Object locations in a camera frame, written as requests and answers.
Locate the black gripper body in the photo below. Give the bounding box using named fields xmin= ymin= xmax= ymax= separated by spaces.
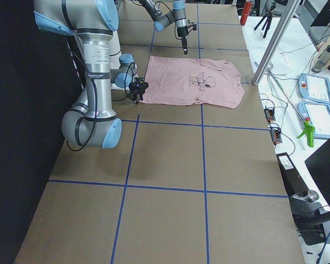
xmin=177 ymin=27 xmax=188 ymax=39
xmin=131 ymin=91 xmax=145 ymax=101

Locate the pink Snoopy t-shirt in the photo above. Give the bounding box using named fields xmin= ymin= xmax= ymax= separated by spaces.
xmin=141 ymin=56 xmax=245 ymax=109

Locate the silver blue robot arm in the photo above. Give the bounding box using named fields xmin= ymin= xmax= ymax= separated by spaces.
xmin=138 ymin=1 xmax=192 ymax=55
xmin=34 ymin=1 xmax=149 ymax=150

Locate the red cylinder bottle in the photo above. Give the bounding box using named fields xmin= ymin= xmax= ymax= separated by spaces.
xmin=240 ymin=0 xmax=252 ymax=26

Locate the black tripod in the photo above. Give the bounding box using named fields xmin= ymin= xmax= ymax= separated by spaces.
xmin=254 ymin=2 xmax=276 ymax=39

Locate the orange terminal block far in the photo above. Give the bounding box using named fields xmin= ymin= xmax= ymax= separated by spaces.
xmin=264 ymin=107 xmax=276 ymax=123

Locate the orange terminal block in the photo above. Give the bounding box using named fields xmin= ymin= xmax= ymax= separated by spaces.
xmin=264 ymin=107 xmax=276 ymax=123
xmin=269 ymin=126 xmax=282 ymax=146

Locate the orange terminal block near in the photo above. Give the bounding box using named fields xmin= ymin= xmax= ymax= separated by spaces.
xmin=269 ymin=126 xmax=282 ymax=146

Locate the far teach pendant tablet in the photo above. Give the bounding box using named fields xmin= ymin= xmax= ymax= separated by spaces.
xmin=298 ymin=73 xmax=330 ymax=105

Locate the teach pendant tablet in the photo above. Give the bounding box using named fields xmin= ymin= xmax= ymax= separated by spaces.
xmin=298 ymin=102 xmax=330 ymax=140
xmin=298 ymin=73 xmax=330 ymax=105

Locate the clear water bottle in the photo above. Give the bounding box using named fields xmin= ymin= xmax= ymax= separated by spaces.
xmin=311 ymin=45 xmax=330 ymax=73

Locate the near teach pendant tablet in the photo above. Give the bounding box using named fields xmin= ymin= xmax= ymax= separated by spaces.
xmin=298 ymin=102 xmax=330 ymax=140

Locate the black power adapter box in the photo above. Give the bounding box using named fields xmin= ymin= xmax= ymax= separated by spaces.
xmin=276 ymin=152 xmax=308 ymax=196

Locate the black monitor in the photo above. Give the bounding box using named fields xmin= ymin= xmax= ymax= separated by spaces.
xmin=305 ymin=138 xmax=330 ymax=206

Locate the black clamp with metal knob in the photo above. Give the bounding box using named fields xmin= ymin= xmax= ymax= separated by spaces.
xmin=289 ymin=194 xmax=330 ymax=246

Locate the aluminium frame post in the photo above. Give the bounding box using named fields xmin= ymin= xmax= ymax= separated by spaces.
xmin=252 ymin=0 xmax=300 ymax=86

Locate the green handled reacher grabber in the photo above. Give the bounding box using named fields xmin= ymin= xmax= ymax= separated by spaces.
xmin=264 ymin=63 xmax=315 ymax=147

